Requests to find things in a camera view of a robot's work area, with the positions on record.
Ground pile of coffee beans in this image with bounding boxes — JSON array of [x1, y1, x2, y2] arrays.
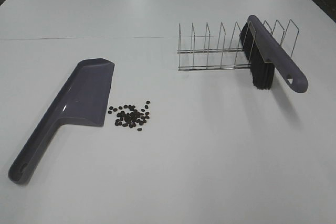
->
[[107, 100, 151, 132]]

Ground purple plastic dustpan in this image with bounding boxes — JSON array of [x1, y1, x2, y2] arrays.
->
[[8, 58, 115, 185]]

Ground purple brush black bristles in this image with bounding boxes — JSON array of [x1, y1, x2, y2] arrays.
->
[[239, 15, 308, 93]]

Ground metal wire dish rack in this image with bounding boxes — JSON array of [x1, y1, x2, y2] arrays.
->
[[177, 20, 300, 71]]

